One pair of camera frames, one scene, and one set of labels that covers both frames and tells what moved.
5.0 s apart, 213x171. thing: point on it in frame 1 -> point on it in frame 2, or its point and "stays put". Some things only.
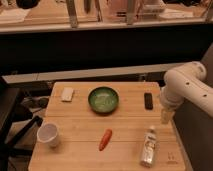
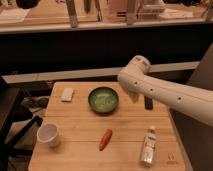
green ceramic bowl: [103, 99] stays put
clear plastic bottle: [148, 149] stays put
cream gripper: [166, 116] -> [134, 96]
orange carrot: [105, 139] stays put
